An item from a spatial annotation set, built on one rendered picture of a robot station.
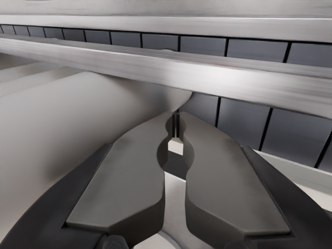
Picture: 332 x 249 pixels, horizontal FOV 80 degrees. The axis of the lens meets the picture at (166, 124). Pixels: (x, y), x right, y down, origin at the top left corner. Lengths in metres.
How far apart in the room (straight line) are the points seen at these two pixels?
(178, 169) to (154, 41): 0.15
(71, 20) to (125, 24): 0.08
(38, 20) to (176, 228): 0.33
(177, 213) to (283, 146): 0.17
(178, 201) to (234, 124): 0.14
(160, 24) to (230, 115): 0.09
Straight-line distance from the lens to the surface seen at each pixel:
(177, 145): 0.16
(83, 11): 0.32
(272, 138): 0.17
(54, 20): 0.29
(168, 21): 0.18
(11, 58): 0.24
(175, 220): 0.30
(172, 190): 0.26
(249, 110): 0.17
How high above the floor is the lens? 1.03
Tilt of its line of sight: 47 degrees down
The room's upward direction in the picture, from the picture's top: 129 degrees counter-clockwise
